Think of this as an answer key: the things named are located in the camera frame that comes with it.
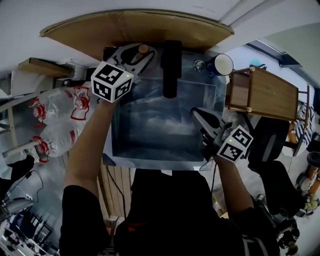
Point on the blue patterned mug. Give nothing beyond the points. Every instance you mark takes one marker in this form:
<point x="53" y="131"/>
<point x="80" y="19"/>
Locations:
<point x="222" y="63"/>

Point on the black office chair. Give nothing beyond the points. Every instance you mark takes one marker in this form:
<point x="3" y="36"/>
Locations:
<point x="277" y="180"/>

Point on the black metal rack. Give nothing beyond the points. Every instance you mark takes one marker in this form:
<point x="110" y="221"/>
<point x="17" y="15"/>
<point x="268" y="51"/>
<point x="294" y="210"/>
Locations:
<point x="37" y="230"/>

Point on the wooden slatted floor platform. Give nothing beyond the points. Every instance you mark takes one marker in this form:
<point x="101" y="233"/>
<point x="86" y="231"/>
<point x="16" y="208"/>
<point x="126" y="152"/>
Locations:
<point x="112" y="195"/>

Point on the black faucet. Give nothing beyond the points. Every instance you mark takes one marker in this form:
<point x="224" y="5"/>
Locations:
<point x="172" y="70"/>

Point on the flat cardboard box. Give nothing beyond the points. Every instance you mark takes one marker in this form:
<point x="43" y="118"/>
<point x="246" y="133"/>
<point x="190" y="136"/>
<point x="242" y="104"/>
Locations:
<point x="42" y="66"/>

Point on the wooden shelf cart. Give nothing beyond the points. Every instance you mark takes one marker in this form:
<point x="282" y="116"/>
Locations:
<point x="265" y="97"/>

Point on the chrome drain knob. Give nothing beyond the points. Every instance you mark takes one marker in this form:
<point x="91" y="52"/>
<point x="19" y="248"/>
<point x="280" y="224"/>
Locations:
<point x="199" y="65"/>

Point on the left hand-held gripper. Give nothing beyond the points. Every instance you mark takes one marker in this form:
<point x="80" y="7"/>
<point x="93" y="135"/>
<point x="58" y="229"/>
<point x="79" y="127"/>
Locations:
<point x="110" y="82"/>

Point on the person's left forearm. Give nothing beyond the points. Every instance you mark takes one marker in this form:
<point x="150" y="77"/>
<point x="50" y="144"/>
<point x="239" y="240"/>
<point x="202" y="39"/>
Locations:
<point x="87" y="150"/>

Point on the person's right forearm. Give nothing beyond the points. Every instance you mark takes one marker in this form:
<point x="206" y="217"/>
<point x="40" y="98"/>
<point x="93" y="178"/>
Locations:
<point x="232" y="185"/>

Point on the person's black shirt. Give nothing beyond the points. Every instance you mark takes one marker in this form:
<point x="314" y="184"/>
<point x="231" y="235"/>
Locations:
<point x="170" y="215"/>

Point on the brown cardboard sheet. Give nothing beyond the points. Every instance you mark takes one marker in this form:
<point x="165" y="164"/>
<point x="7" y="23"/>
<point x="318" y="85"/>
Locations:
<point x="130" y="27"/>

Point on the black white striped cloth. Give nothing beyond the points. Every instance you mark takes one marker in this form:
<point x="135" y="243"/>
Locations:
<point x="303" y="122"/>

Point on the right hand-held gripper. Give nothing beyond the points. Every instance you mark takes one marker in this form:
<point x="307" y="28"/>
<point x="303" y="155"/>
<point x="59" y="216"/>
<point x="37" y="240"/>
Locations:
<point x="236" y="147"/>

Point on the clear plastic storage tub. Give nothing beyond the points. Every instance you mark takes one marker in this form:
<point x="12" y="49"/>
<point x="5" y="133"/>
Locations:
<point x="187" y="62"/>

